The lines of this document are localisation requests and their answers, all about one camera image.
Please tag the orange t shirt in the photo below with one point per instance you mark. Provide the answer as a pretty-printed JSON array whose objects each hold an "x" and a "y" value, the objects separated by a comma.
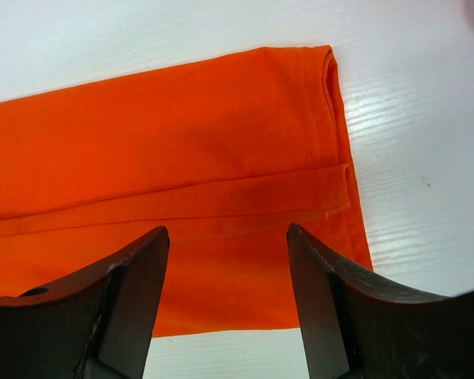
[{"x": 225, "y": 153}]

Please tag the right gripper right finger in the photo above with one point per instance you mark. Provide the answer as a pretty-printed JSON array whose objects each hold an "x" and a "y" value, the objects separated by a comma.
[{"x": 357, "y": 324}]

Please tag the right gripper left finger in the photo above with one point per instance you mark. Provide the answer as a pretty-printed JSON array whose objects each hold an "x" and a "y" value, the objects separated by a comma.
[{"x": 96, "y": 322}]

